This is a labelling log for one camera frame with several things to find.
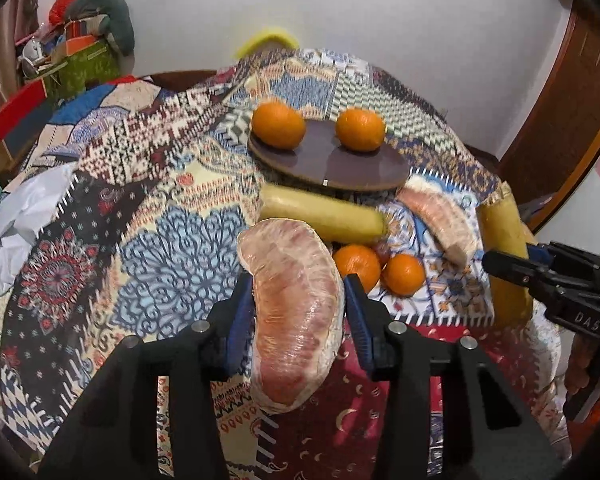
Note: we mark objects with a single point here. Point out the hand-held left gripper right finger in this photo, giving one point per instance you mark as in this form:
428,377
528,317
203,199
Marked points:
358,322

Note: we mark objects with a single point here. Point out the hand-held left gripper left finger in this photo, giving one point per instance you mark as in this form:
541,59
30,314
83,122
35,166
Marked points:
240,322

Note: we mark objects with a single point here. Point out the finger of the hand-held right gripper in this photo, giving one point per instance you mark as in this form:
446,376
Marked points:
512,267
540,254

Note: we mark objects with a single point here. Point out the yellow banana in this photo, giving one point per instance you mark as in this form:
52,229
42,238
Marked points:
504,255
322,216

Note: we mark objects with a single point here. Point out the plastic-wrapped pink pomelo segment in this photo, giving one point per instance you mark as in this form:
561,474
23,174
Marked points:
437,222
292,310

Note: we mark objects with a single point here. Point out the person's right hand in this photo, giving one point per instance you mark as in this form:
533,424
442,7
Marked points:
577,367

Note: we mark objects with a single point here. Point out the orange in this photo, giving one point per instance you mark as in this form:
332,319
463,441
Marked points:
278,125
359,266
360,129
404,273

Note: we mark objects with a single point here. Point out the patterned patchwork blanket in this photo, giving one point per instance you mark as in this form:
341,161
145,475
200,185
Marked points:
145,220

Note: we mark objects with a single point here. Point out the wooden door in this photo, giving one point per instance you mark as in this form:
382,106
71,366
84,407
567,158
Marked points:
565,110

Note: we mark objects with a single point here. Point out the brown oval wooden plate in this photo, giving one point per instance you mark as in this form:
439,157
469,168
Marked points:
330,165

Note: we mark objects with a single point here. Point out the white crumpled cloth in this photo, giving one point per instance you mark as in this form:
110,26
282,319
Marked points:
17,232

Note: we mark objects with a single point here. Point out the dark brown headboard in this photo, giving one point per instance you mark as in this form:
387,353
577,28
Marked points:
180,79

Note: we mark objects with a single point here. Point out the yellow cushion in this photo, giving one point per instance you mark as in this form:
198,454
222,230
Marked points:
269,39

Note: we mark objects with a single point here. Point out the green patterned box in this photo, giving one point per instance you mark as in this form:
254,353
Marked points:
87,66

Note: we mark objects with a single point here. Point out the orange box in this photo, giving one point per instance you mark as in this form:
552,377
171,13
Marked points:
77,40

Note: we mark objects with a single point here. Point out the grey-green neck pillow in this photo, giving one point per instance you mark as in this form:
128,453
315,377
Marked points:
107,15

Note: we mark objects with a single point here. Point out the red hat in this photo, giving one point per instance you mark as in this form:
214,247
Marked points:
60,9

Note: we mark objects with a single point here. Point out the striped curtain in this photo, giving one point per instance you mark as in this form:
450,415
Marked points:
7,35

